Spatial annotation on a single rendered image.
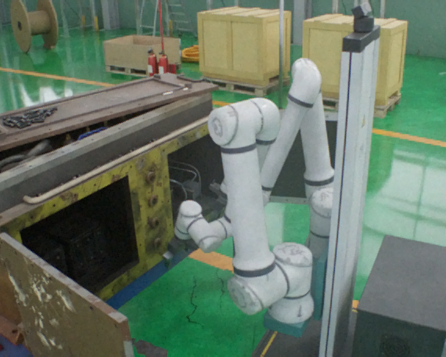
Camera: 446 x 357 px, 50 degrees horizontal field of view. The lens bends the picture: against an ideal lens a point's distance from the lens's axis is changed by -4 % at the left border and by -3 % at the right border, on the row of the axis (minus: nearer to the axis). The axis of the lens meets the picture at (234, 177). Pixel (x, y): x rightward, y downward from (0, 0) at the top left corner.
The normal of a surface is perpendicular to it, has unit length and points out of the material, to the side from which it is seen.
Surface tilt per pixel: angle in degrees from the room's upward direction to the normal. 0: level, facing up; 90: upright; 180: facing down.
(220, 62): 90
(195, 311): 0
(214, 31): 90
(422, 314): 0
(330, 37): 90
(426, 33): 90
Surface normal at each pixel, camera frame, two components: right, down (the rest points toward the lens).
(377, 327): -0.43, 0.40
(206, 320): -0.02, -0.90
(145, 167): 0.83, 0.22
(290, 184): -0.18, 0.43
